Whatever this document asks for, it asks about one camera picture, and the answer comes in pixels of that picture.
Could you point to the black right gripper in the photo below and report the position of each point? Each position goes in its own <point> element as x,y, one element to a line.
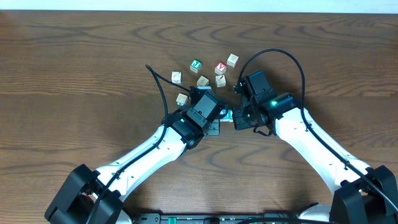
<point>240,123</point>

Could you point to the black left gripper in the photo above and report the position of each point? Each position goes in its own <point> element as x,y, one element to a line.
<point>218,130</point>

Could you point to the blue letter L wooden block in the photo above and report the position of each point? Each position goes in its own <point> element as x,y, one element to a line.
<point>224,116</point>

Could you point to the green letter F wooden block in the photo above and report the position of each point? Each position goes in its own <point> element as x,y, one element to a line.
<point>230,112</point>

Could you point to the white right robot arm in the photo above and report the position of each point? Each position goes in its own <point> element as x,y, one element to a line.
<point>361,193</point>

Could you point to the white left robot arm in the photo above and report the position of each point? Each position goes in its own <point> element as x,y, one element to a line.
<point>97,196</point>

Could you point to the plain block left near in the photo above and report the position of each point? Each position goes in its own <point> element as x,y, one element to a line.
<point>182,99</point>

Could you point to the yellow framed wooden block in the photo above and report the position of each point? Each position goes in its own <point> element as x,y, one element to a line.
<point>203,81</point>

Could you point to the plain pictured wooden block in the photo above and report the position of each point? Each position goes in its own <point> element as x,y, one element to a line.
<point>220,81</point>

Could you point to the red letter A wooden block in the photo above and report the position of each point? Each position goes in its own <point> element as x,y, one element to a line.
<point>220,68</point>

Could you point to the red letter M wooden block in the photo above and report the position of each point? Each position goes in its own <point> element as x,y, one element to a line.
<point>232,60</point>

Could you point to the dark green side wooden block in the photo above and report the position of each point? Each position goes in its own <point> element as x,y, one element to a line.
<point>176,77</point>

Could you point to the green letter J wooden block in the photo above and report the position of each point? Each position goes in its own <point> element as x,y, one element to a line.
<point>195,66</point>

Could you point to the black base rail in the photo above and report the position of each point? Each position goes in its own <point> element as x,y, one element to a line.
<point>189,218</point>

